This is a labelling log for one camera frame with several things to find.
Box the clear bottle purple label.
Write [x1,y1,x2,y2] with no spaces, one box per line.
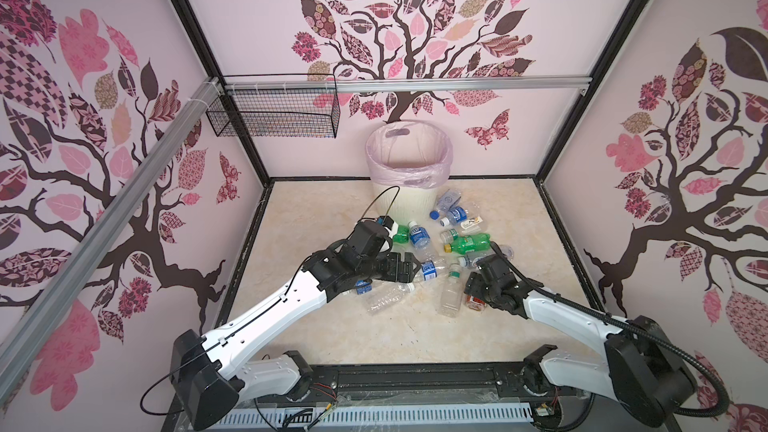
[457,245,514,270]

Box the black corrugated cable conduit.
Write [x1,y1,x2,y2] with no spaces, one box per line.
[490,242,731,418]

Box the clear bottle bird label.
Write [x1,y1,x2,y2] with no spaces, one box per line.
[440,216,487,244]

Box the clear bottle blue label centre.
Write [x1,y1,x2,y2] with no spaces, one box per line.
[354,279,373,295]

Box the clear crushed bottle white cap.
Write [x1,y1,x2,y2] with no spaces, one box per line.
[366,283,415,315]

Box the green bottle yellow cap left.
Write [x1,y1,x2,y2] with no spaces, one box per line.
[392,225,410,244]

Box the white ribbed waste bin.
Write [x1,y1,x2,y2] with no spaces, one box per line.
[372,183,438,225]

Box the white slotted cable duct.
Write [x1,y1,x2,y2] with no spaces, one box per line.
[210,403,533,431]

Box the pink plastic bin liner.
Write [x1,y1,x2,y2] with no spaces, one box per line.
[364,121,453,189]

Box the black wire mesh basket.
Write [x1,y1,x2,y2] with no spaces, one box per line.
[206,72,341,139]

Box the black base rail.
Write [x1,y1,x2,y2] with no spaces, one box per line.
[179,361,655,403]

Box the green bottle yellow cap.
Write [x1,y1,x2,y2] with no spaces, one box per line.
[443,233,491,254]
[392,225,410,244]

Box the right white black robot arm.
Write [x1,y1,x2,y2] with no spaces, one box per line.
[465,255,697,427]

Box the clear bottle green cap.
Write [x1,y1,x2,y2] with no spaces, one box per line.
[439,264,464,317]

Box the Pocari bottle near bin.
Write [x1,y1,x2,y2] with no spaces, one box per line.
[438,205,481,227]

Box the aluminium horizontal back rail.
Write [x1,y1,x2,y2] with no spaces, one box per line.
[225,75,592,93]

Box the orange tea bottle red label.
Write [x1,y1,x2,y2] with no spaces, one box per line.
[465,295,487,312]

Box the aluminium left side rail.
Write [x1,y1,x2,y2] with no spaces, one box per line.
[1,77,220,400]

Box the green bottle yellow cap right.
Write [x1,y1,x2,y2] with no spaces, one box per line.
[443,233,491,254]

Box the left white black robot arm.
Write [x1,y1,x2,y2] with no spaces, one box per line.
[169,216,418,431]

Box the crushed clear bottle blue cap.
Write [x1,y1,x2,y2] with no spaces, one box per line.
[429,189,462,221]

